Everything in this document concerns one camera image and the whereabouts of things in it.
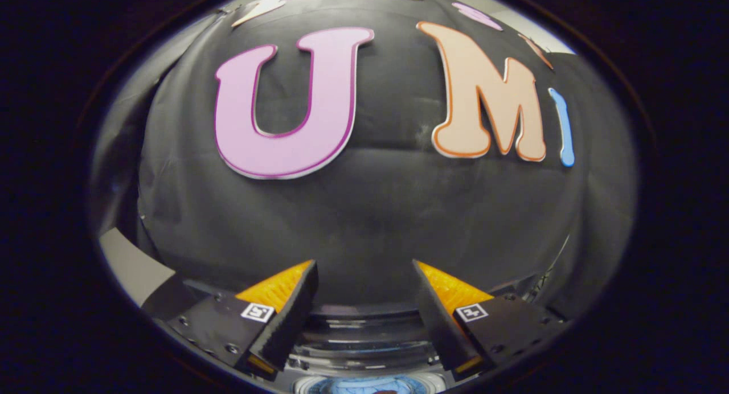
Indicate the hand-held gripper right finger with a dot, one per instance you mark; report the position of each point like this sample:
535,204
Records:
435,320

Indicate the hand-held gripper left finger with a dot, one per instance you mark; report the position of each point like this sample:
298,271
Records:
293,317

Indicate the grey washing machine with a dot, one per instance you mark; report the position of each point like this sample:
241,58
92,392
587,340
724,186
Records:
364,348

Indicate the light blue shirt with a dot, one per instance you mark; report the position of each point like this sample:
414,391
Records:
353,386

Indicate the dark grey beige cabinet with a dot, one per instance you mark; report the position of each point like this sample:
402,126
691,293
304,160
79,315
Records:
134,263

